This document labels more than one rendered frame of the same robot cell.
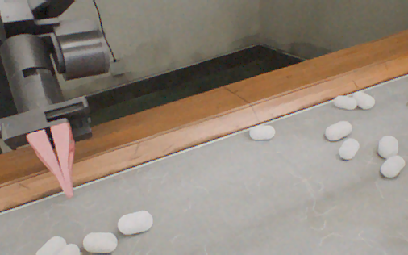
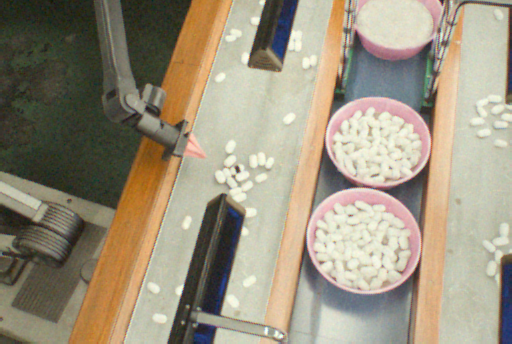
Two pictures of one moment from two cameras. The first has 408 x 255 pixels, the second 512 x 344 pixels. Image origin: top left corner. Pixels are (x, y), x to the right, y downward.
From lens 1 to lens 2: 1.42 m
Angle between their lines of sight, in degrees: 46
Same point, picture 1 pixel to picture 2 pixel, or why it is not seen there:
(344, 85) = (219, 26)
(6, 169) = (150, 175)
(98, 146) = not seen: hidden behind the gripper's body
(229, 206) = (246, 117)
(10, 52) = (146, 124)
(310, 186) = (259, 90)
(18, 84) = (162, 133)
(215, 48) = not seen: outside the picture
